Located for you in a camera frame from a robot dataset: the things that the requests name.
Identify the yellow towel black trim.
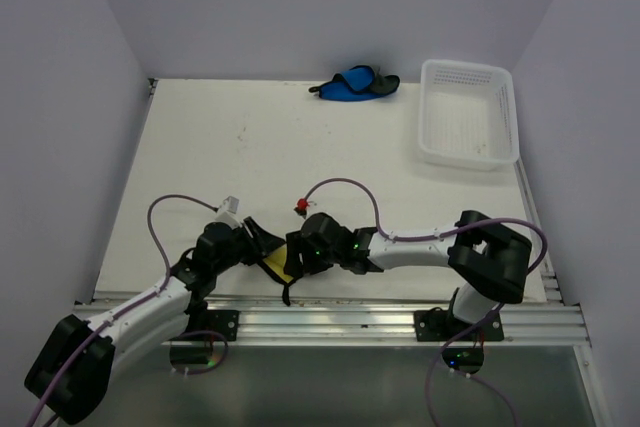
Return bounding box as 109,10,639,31
257,243,302,307

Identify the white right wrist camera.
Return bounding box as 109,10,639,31
294,198,316,217

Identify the blue towel dark trim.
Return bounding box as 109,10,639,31
308,65,401,102

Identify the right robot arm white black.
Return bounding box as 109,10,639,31
283,210,532,340

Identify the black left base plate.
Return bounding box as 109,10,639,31
189,309,240,342

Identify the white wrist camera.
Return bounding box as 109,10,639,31
294,198,316,217
214,196,241,229

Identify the white plastic basket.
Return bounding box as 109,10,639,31
417,59,520,171

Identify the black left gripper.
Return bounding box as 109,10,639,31
212,216,284,275

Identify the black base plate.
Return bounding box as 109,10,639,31
413,307,505,342
189,309,240,342

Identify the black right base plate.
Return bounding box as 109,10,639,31
413,307,505,342

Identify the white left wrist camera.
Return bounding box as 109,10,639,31
214,196,241,229

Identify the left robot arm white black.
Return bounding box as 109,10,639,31
24,218,286,425

